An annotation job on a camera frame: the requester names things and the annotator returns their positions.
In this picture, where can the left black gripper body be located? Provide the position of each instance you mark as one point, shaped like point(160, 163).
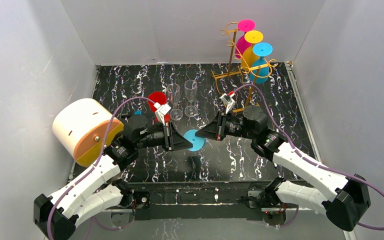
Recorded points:
point(170, 136)

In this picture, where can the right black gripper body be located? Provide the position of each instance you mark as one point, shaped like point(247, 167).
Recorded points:
point(218, 126)

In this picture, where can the blue wine glass front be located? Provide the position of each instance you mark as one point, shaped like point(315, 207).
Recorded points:
point(198, 142)

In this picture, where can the red wine glass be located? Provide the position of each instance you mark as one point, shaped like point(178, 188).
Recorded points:
point(157, 97)

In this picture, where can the clear champagne flute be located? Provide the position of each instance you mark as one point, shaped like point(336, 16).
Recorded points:
point(190, 89)
point(174, 95)

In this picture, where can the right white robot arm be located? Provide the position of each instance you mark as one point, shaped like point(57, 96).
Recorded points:
point(341, 199)

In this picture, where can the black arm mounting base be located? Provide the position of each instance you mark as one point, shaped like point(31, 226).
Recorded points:
point(201, 200)

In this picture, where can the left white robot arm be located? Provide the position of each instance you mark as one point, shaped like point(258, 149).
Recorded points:
point(58, 215)

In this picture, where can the yellow wine glass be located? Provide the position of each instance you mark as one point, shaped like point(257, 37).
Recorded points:
point(251, 38)

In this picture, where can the pink wine glass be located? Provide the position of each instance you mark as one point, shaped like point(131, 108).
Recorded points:
point(244, 26)

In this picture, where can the white orange cylinder spool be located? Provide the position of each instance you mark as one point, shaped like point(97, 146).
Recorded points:
point(80, 127)

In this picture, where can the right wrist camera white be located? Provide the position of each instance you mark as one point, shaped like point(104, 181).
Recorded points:
point(228, 101)

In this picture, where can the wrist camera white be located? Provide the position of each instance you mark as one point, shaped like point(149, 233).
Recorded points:
point(228, 101)
point(161, 111)

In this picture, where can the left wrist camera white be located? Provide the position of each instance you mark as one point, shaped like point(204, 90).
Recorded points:
point(161, 111)

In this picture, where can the gold wire glass rack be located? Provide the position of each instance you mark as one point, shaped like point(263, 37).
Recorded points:
point(261, 69)

